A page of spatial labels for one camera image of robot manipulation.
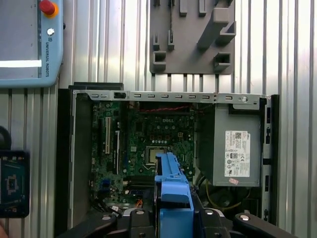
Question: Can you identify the green Dell motherboard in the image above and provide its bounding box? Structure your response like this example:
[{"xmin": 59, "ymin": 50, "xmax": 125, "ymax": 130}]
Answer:
[{"xmin": 91, "ymin": 101, "xmax": 199, "ymax": 208}]

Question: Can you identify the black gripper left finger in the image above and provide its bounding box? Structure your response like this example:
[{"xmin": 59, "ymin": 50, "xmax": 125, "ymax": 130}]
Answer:
[{"xmin": 58, "ymin": 208, "xmax": 158, "ymax": 238}]

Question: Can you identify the black open PC case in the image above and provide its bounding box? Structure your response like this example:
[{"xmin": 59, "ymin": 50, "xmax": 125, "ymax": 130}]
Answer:
[{"xmin": 56, "ymin": 82, "xmax": 280, "ymax": 238}]

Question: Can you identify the black RAM slot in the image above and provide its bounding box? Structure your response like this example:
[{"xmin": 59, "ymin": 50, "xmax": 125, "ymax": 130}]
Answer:
[
  {"xmin": 126, "ymin": 175, "xmax": 156, "ymax": 181},
  {"xmin": 126, "ymin": 181, "xmax": 156, "ymax": 187}
]

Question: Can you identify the red black twisted wire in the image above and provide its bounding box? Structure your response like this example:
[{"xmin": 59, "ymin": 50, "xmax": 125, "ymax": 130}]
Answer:
[{"xmin": 138, "ymin": 105, "xmax": 191, "ymax": 113}]

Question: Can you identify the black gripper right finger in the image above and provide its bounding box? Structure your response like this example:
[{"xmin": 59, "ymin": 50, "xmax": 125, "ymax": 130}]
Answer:
[{"xmin": 194, "ymin": 208, "xmax": 301, "ymax": 238}]

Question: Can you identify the pale blue teach pendant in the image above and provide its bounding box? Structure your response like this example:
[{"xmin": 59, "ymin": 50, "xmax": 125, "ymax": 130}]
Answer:
[{"xmin": 0, "ymin": 0, "xmax": 65, "ymax": 89}]

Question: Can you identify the yellow wire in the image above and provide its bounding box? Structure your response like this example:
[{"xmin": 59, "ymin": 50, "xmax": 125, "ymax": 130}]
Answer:
[{"xmin": 205, "ymin": 178, "xmax": 243, "ymax": 212}]

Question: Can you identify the hard disk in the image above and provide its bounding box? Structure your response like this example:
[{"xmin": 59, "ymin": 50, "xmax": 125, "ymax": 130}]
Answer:
[{"xmin": 153, "ymin": 152, "xmax": 197, "ymax": 238}]

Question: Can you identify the grey parts rack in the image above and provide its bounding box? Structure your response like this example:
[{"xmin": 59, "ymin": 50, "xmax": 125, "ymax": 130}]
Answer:
[{"xmin": 149, "ymin": 0, "xmax": 236, "ymax": 75}]

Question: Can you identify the grey power supply unit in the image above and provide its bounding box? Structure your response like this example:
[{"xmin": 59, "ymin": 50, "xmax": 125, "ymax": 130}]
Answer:
[{"xmin": 198, "ymin": 104, "xmax": 264, "ymax": 187}]

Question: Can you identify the black cable bundle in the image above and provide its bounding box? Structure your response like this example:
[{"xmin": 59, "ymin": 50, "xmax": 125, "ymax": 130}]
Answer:
[{"xmin": 91, "ymin": 193, "xmax": 124, "ymax": 218}]

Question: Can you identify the black tablet screen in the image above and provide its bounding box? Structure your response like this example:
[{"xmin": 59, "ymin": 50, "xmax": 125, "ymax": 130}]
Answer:
[{"xmin": 0, "ymin": 150, "xmax": 31, "ymax": 219}]

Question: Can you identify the white expansion slot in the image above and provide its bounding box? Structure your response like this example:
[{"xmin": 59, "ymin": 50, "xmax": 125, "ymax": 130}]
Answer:
[{"xmin": 105, "ymin": 116, "xmax": 111, "ymax": 154}]

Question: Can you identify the silver CPU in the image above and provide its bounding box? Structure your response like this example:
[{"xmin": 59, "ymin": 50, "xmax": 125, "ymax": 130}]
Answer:
[{"xmin": 147, "ymin": 147, "xmax": 167, "ymax": 166}]

